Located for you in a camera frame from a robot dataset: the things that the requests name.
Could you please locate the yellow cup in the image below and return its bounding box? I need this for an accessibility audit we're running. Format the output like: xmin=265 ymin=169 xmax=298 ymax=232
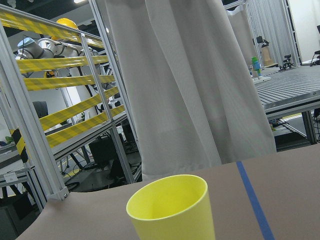
xmin=126 ymin=174 xmax=216 ymax=240

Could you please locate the white curtain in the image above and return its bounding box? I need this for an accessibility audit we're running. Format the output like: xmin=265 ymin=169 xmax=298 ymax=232
xmin=105 ymin=0 xmax=276 ymax=181

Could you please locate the yellow striped safety railing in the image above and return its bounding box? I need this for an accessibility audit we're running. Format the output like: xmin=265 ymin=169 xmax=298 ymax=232
xmin=0 ymin=5 xmax=125 ymax=200

